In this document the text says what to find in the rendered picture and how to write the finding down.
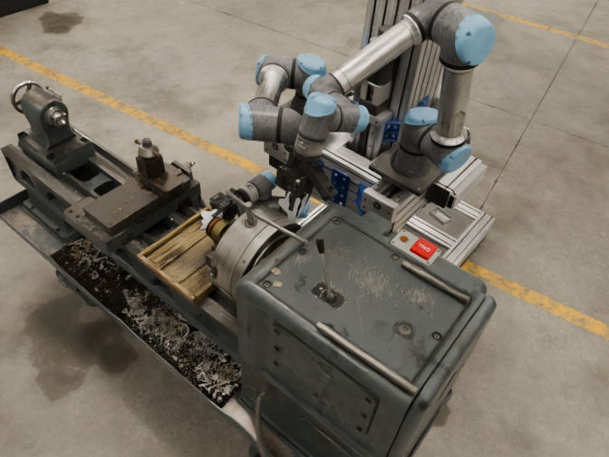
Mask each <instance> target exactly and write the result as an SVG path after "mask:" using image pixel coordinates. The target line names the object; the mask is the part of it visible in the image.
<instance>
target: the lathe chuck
mask: <svg viewBox="0 0 609 457"><path fill-rule="evenodd" d="M268 207H269V209H267V208H265V206H264V205H260V206H257V207H254V208H253V210H254V211H256V212H257V213H258V214H260V215H261V216H263V217H265V218H266V219H269V220H271V221H273V222H275V221H277V220H279V219H288V217H287V216H285V215H284V214H282V213H280V212H279V211H277V210H276V209H273V208H272V207H270V206H268ZM247 220H248V219H247V214H246V213H244V214H243V215H241V216H240V217H239V218H238V219H237V220H236V221H235V222H234V223H233V224H232V225H231V226H230V227H229V228H228V230H227V231H226V233H225V234H224V236H223V237H222V239H221V240H220V241H219V243H218V245H217V248H216V250H215V253H214V255H213V258H212V261H211V266H212V267H214V266H215V267H216V268H217V277H214V275H213V274H212V273H210V277H211V280H212V282H213V284H214V285H215V286H216V287H218V288H219V289H220V290H222V291H223V292H224V293H226V294H227V295H228V296H230V297H231V298H233V297H232V295H231V281H232V277H233V274H234V271H235V269H236V266H237V263H238V261H239V259H240V258H241V256H242V255H243V253H244V252H245V250H246V249H247V247H248V245H249V244H250V243H251V241H252V240H253V239H254V238H255V237H256V236H257V235H258V234H259V233H260V232H261V231H262V230H263V229H264V228H265V227H267V226H268V224H267V223H265V222H264V221H262V220H260V219H258V218H257V217H256V216H254V220H255V221H256V225H255V226H254V227H252V228H250V227H247V226H246V221H247ZM233 299H234V298H233Z"/></svg>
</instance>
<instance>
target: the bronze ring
mask: <svg viewBox="0 0 609 457"><path fill-rule="evenodd" d="M229 223H230V222H229V221H228V220H226V219H222V218H220V217H215V218H213V219H212V220H211V221H210V222H209V223H208V225H207V228H206V234H207V235H208V236H209V237H210V238H211V239H212V240H213V241H214V239H215V238H216V237H218V236H220V235H222V236H224V234H225V233H226V231H227V230H228V228H229V226H228V225H229Z"/></svg>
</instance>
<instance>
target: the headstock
mask: <svg viewBox="0 0 609 457"><path fill-rule="evenodd" d="M399 233H400V232H392V233H390V234H389V235H388V236H387V237H385V236H384V235H382V236H380V235H379V234H378V233H377V232H376V231H375V228H374V226H373V225H371V224H369V223H368V222H366V221H364V220H362V219H361V216H359V215H358V214H356V213H354V212H352V211H350V210H348V209H347V208H345V207H343V206H341V205H339V204H335V203H333V204H330V205H328V206H327V207H326V208H324V209H323V210H322V211H321V212H319V213H318V214H317V215H316V216H315V217H314V218H312V219H311V220H310V221H309V222H307V223H306V224H305V225H304V226H303V227H301V228H300V229H299V230H298V231H296V233H295V234H296V235H298V236H299V237H301V238H304V239H306V240H308V244H307V245H306V244H304V243H302V242H300V241H298V240H296V239H295V238H292V237H290V238H289V239H288V240H287V241H285V242H284V243H283V244H282V245H281V246H279V247H278V248H277V249H276V250H274V251H273V252H272V253H271V254H270V255H268V256H267V257H266V258H265V259H264V260H262V261H261V262H260V263H259V264H258V265H256V266H255V267H254V268H253V269H251V270H250V271H249V272H248V273H247V274H245V275H244V276H243V277H242V278H241V279H239V280H238V281H237V282H236V298H237V331H238V349H239V355H240V356H241V358H242V359H243V360H245V361H246V362H247V363H248V364H249V365H251V366H252V367H254V368H257V369H264V370H266V371H267V372H268V373H270V374H271V375H272V376H274V377H275V378H276V379H277V380H279V381H280V382H281V383H282V384H284V385H285V386H286V387H288V388H289V389H290V390H291V391H293V392H294V393H295V394H297V395H298V396H299V397H300V398H302V399H303V400H304V401H305V402H307V403H308V404H309V405H310V406H312V407H313V408H314V409H315V410H316V411H317V412H318V413H320V414H321V415H322V416H323V417H325V418H326V419H327V420H328V421H330V422H331V423H332V424H334V425H335V426H336V427H337V428H339V429H340V430H341V431H342V432H344V433H345V434H346V435H348V436H349V437H350V438H351V439H353V440H354V441H355V442H357V443H358V444H359V445H360V446H362V447H363V448H364V450H366V451H367V452H368V453H370V454H371V455H372V456H373V457H404V455H405V454H406V452H407V451H408V450H409V449H410V447H411V445H412V444H413V442H414V441H415V439H416V438H417V436H418V435H419V433H420V432H421V430H422V428H423V427H424V425H425V424H426V422H427V421H428V420H429V419H430V417H431V415H432V414H433V412H434V411H435V409H436V408H437V406H438V405H439V403H440V401H441V400H442V398H443V397H444V395H445V394H446V392H447V391H448V390H449V388H450V387H451V385H452V384H453V382H454V381H455V379H456V378H457V376H458V374H459V372H460V371H461V369H462V367H463V366H464V364H465V363H466V361H467V359H468V357H469V355H470V353H471V351H472V350H473V348H474V346H475V344H476V343H477V342H478V340H479V337H480V336H481V334H482V332H483V330H484V329H485V327H486V325H487V323H488V321H489V319H490V318H491V316H492V315H493V313H494V311H495V309H496V307H497V303H496V300H495V299H494V297H492V296H491V295H488V296H486V292H487V287H486V284H485V283H484V281H483V280H481V279H480V278H478V277H475V276H474V275H472V274H470V273H469V272H468V271H466V270H464V269H462V268H461V267H458V266H456V265H455V264H453V263H451V262H450V261H448V260H447V259H445V258H443V257H441V256H438V257H437V258H436V259H435V260H434V262H433V263H432V264H431V265H430V266H427V265H426V264H424V263H422V262H421V261H419V260H418V259H416V258H414V257H412V256H411V255H409V254H407V253H406V252H404V251H402V250H401V249H399V248H396V247H395V246H393V245H392V244H391V241H392V240H393V239H394V238H395V237H396V236H397V235H398V234H399ZM317 238H323V240H324V258H325V262H326V266H327V272H328V277H329V282H330V287H331V291H332V292H333V293H335V294H336V295H337V300H336V301H335V302H334V303H328V302H326V301H325V300H324V294H325V293H327V286H326V282H325V276H324V268H323V263H322V259H321V254H320V253H319V252H318V248H317V246H316V242H315V240H316V239H317ZM276 258H277V259H279V261H278V262H275V260H276ZM404 259H406V260H408V261H410V262H411V263H412V264H414V265H415V266H417V267H420V268H421V269H423V270H425V271H427V272H428V273H430V274H432V275H433V276H434V277H437V278H438V279H440V280H442V281H444V282H445V283H447V284H449V285H450V286H452V287H455V288H456V289H457V290H459V291H461V292H462V293H464V294H466V295H468V296H469V297H470V299H469V302H468V303H467V304H465V303H463V302H461V301H460V300H458V299H457V298H455V297H453V296H451V295H450V294H448V293H446V292H445V291H443V290H441V289H439V288H438V287H435V286H434V285H432V284H431V283H430V282H428V281H426V280H424V279H423V278H421V277H419V276H417V275H415V274H414V273H412V272H410V271H409V270H408V269H406V268H404V267H402V266H401V263H402V262H403V260H404ZM274 267H276V268H277V269H279V270H280V272H281V275H280V274H279V276H278V275H275V274H274V273H273V272H272V271H270V270H271V269H272V268H274ZM275 281H278V282H282V286H281V287H273V284H274V282H275ZM319 321H322V322H323V323H325V324H326V325H328V326H329V327H331V328H332V329H333V330H335V331H336V332H337V333H339V334H340V335H342V336H344V337H345V338H347V339H348V340H350V341H351V342H353V343H354V344H356V345H358V346H359V347H360V348H361V349H362V350H364V351H365V352H367V353H368V354H370V355H372V356H373V357H375V358H376V359H378V360H379V361H381V362H382V363H383V364H385V365H387V366H388V367H390V368H391V369H392V370H393V371H395V372H396V373H398V374H400V375H401V376H403V377H404V378H405V379H407V380H408V381H410V382H411V383H413V384H415V385H416V386H418V387H419V390H418V392H417V393H416V394H415V395H414V396H413V395H412V394H410V393H409V392H407V391H406V390H404V389H403V388H401V387H400V386H398V385H397V384H396V383H394V382H393V381H392V380H390V379H389V378H387V377H386V376H384V375H383V374H381V373H380V372H378V371H377V370H375V369H374V368H372V367H371V366H369V365H368V364H366V363H365V362H364V361H363V360H361V359H360V358H358V357H357V356H356V355H354V354H352V353H351V352H349V351H348V350H346V349H345V348H343V347H342V346H341V345H339V344H337V343H336V342H334V340H332V339H331V338H330V337H328V336H327V335H325V334H323V333H322V332H320V331H319V330H318V329H316V328H315V327H316V325H317V324H318V322H319Z"/></svg>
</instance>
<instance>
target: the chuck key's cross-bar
mask: <svg viewBox="0 0 609 457"><path fill-rule="evenodd" d="M226 194H227V195H228V196H230V197H231V198H232V199H234V200H235V201H236V202H238V203H239V204H240V205H241V206H243V207H244V208H246V207H245V204H246V203H245V202H244V201H242V200H241V199H239V198H238V197H237V196H236V195H234V194H233V193H232V192H230V191H229V190H226ZM250 212H251V213H252V214H253V215H254V216H256V217H257V218H258V219H260V220H262V221H264V222H265V223H267V224H268V225H270V226H272V227H274V228H276V229H278V230H280V231H282V232H284V233H285V234H287V235H288V236H290V237H292V238H295V239H296V240H298V241H300V242H302V243H304V244H306V245H307V244H308V240H306V239H304V238H301V237H299V236H298V235H296V234H295V233H293V232H291V231H289V230H287V229H286V228H283V227H281V226H279V225H277V224H275V222H273V221H271V220H269V219H266V218H265V217H263V216H261V215H260V214H258V213H257V212H256V211H254V210H253V209H251V210H250Z"/></svg>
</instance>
